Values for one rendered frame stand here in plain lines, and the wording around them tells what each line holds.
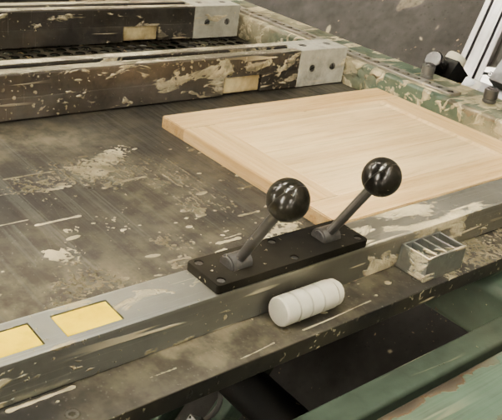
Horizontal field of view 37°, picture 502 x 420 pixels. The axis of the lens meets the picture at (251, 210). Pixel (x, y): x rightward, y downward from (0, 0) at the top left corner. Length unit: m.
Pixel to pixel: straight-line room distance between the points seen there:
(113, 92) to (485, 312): 0.63
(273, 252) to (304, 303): 0.06
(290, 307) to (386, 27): 2.11
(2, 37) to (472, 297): 0.94
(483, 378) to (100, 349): 0.31
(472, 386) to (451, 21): 2.11
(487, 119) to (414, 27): 1.40
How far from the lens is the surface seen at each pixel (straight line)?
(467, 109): 1.34
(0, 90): 1.10
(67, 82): 1.14
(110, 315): 0.64
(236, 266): 0.69
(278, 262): 0.72
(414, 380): 0.79
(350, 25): 2.83
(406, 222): 0.88
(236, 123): 1.15
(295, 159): 1.05
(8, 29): 1.46
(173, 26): 1.63
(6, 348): 0.60
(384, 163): 0.70
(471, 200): 0.98
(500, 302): 0.96
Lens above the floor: 2.01
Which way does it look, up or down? 49 degrees down
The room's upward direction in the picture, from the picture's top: 56 degrees counter-clockwise
